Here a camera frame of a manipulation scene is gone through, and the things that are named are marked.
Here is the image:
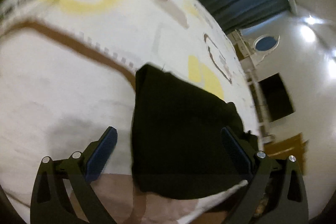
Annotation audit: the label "black studded pants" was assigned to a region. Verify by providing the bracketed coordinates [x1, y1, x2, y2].
[131, 64, 259, 200]

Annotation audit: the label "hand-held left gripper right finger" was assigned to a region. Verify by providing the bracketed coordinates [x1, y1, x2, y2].
[220, 126, 309, 224]

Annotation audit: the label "bed with patterned white sheet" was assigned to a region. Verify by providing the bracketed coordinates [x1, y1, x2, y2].
[0, 0, 265, 224]

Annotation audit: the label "black television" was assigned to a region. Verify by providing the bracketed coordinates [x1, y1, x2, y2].
[259, 73, 294, 122]

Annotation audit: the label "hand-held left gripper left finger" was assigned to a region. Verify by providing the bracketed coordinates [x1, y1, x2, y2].
[30, 126, 118, 224]

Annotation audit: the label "cream dressing table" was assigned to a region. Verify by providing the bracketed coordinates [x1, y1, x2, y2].
[228, 30, 260, 67]

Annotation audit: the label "white television stand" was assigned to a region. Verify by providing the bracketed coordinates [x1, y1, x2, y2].
[245, 67, 276, 144]

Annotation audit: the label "oval white-framed mirror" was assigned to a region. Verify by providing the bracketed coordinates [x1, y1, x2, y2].
[253, 35, 280, 52]

